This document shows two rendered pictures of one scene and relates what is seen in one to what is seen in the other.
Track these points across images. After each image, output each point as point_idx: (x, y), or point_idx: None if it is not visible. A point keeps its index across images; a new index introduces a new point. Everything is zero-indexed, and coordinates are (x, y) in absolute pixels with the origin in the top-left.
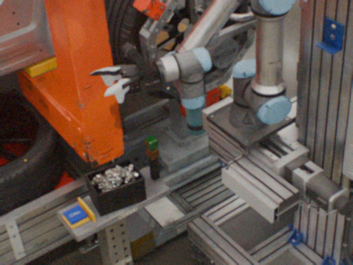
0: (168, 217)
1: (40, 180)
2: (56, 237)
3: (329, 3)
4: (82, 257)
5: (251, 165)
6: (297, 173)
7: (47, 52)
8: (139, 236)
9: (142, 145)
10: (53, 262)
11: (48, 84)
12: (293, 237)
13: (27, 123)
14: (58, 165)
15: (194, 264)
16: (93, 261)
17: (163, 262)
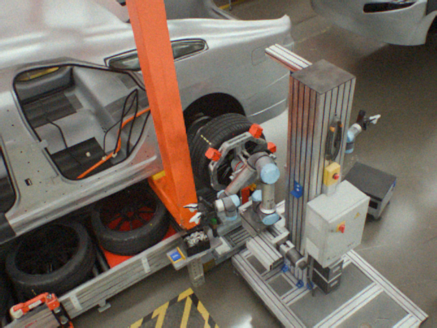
0: (222, 249)
1: (158, 233)
2: (166, 261)
3: (296, 175)
4: (178, 269)
5: (260, 240)
6: (281, 247)
7: (162, 168)
8: (207, 261)
9: None
10: (164, 271)
11: (162, 184)
12: (283, 267)
13: (151, 201)
14: (167, 224)
15: (235, 275)
16: (184, 272)
17: (219, 274)
